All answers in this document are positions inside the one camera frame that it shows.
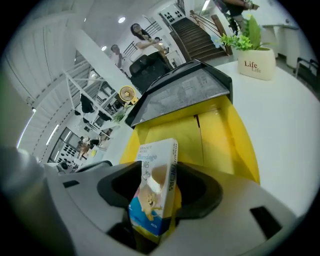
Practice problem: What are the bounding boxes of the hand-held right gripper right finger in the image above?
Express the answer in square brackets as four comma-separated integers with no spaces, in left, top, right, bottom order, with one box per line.
[174,161,223,219]

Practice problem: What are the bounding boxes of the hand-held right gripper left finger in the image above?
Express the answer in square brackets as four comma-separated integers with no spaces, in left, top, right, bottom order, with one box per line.
[96,161,143,209]

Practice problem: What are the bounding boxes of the white and blue bandage box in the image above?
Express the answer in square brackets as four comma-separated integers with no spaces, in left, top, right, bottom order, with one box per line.
[127,138,179,238]

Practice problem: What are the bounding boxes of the yellow box with black lid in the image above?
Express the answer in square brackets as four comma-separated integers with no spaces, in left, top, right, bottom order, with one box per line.
[119,59,261,186]

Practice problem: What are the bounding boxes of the small green plant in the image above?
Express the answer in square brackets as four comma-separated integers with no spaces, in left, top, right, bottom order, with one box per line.
[111,106,130,124]

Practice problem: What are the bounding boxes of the white shelving rack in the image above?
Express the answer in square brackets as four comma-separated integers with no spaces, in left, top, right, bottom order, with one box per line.
[63,69,118,128]

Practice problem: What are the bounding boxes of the yellow desk fan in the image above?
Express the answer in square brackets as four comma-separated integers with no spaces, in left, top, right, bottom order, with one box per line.
[119,85,139,105]

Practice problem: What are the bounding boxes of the black office chair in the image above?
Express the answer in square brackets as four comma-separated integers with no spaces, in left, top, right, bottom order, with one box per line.
[128,51,171,95]

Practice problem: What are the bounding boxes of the cream plant pot with green plant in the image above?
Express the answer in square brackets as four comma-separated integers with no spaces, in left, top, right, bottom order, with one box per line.
[216,14,277,81]

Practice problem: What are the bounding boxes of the brown staircase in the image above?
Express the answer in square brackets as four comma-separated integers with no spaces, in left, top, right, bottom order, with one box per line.
[170,9,233,63]

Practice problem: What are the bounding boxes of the black chair frame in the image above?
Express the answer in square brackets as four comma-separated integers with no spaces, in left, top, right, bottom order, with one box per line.
[294,56,320,86]

